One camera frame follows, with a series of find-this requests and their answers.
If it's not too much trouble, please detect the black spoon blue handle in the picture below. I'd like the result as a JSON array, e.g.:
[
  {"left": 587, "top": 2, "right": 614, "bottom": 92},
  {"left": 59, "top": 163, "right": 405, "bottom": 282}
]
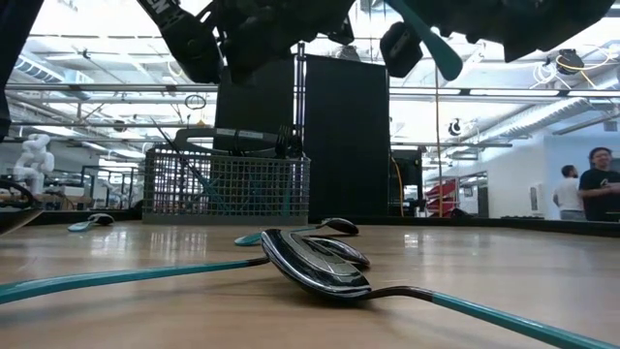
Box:
[
  {"left": 260, "top": 227, "right": 620, "bottom": 349},
  {"left": 233, "top": 217, "right": 360, "bottom": 247},
  {"left": 386, "top": 0, "right": 465, "bottom": 82},
  {"left": 66, "top": 212, "right": 116, "bottom": 233},
  {"left": 0, "top": 236, "right": 372, "bottom": 305}
]

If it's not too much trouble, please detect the black knife blue handle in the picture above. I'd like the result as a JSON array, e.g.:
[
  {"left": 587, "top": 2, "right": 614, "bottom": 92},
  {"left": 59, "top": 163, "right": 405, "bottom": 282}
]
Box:
[{"left": 149, "top": 115, "right": 230, "bottom": 214}]

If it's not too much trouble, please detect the person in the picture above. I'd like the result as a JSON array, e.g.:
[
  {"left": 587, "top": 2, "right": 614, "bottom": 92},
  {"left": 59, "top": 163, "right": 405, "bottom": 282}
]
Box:
[
  {"left": 552, "top": 164, "right": 588, "bottom": 222},
  {"left": 577, "top": 146, "right": 620, "bottom": 223}
]

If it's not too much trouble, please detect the red object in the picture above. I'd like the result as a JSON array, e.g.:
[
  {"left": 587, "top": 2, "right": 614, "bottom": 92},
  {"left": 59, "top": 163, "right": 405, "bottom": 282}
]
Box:
[{"left": 424, "top": 177, "right": 460, "bottom": 218}]

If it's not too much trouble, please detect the white robot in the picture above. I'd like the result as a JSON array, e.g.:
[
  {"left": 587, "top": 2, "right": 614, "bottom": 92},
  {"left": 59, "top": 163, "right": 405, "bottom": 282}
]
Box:
[{"left": 13, "top": 133, "right": 56, "bottom": 196}]

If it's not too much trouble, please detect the black fork blue handle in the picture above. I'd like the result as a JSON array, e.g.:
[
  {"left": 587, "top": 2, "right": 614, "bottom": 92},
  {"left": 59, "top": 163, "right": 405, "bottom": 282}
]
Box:
[{"left": 274, "top": 124, "right": 294, "bottom": 159}]

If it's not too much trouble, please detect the white ventilation duct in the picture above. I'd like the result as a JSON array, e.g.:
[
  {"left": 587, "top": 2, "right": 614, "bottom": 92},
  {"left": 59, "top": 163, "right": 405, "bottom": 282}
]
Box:
[{"left": 477, "top": 95, "right": 620, "bottom": 143}]

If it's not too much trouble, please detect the black equipment rack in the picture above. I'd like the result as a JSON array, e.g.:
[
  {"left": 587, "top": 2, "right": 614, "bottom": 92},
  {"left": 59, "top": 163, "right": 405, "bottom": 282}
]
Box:
[{"left": 389, "top": 148, "right": 424, "bottom": 218}]

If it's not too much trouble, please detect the black folding partition screen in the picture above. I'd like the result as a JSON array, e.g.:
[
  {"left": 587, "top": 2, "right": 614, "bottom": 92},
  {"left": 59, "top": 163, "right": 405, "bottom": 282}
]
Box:
[{"left": 212, "top": 42, "right": 391, "bottom": 220}]

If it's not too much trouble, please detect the orange hanging cable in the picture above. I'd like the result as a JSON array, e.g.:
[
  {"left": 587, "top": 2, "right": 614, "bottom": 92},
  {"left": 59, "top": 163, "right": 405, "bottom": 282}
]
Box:
[{"left": 433, "top": 67, "right": 443, "bottom": 218}]

